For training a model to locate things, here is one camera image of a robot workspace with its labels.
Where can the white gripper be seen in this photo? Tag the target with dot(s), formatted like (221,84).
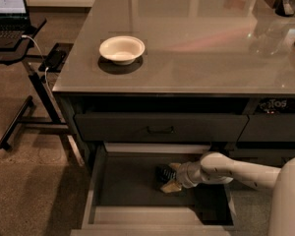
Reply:
(185,174)

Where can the blue rxbar wrapper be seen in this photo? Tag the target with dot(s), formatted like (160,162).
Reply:
(164,173)

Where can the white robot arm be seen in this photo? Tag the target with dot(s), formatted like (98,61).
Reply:
(217,168)

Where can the open grey middle drawer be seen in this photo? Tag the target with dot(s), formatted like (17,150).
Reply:
(124,197)

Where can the right grey middle drawer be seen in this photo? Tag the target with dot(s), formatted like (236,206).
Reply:
(270,157)

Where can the grey counter cabinet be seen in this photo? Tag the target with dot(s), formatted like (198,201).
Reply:
(201,57)

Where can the right grey top drawer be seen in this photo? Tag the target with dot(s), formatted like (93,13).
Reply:
(269,128)

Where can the black chips bag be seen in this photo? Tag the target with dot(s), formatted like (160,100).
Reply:
(276,105)

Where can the white paper bowl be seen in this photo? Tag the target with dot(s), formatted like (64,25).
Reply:
(122,50)

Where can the black laptop stand table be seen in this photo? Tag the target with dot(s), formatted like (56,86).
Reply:
(28,55)

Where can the black laptop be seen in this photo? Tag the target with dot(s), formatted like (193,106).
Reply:
(14,22)

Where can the black drawer handle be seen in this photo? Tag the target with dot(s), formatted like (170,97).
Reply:
(160,130)

